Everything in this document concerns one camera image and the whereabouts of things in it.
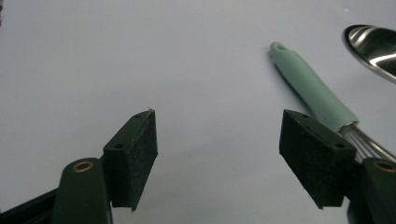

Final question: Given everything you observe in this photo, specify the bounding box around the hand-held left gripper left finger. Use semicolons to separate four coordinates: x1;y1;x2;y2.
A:
50;107;159;224

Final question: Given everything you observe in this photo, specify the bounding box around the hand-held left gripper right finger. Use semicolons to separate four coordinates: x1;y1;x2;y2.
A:
278;108;396;224

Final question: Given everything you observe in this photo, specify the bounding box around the stainless steel spoon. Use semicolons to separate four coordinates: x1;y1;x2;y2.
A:
343;24;396;84

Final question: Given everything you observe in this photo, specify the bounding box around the green handled wire whisk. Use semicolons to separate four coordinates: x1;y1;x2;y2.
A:
269;41;396;164

